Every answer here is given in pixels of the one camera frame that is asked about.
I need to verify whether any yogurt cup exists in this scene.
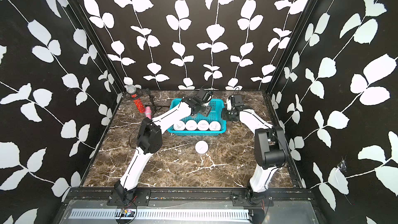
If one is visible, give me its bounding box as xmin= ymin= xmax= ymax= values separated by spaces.
xmin=197 ymin=120 xmax=209 ymax=131
xmin=173 ymin=120 xmax=186 ymax=131
xmin=185 ymin=120 xmax=198 ymax=131
xmin=195 ymin=141 xmax=209 ymax=155
xmin=209 ymin=121 xmax=221 ymax=131

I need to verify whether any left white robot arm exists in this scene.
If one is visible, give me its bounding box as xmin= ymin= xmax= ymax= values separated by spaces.
xmin=114 ymin=89 xmax=214 ymax=201

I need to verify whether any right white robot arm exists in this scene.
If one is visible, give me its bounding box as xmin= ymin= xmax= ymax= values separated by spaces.
xmin=222 ymin=94 xmax=288 ymax=193

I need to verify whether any black mini tripod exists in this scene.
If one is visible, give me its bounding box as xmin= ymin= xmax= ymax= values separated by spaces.
xmin=137 ymin=89 xmax=170 ymax=114

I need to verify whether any white vented strip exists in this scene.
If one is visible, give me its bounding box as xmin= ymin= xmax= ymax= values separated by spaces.
xmin=67 ymin=208 xmax=250 ymax=222

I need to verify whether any small circuit board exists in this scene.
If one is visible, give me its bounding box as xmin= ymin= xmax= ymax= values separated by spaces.
xmin=115 ymin=209 xmax=136 ymax=219

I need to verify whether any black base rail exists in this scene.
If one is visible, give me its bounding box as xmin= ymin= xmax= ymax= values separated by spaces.
xmin=107 ymin=187 xmax=318 ymax=207

